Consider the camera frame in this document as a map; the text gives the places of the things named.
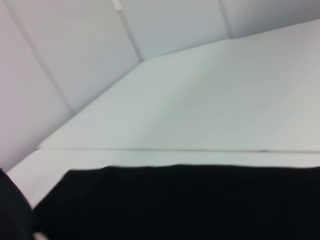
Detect black shirt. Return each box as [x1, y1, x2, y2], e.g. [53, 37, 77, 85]
[0, 164, 320, 240]

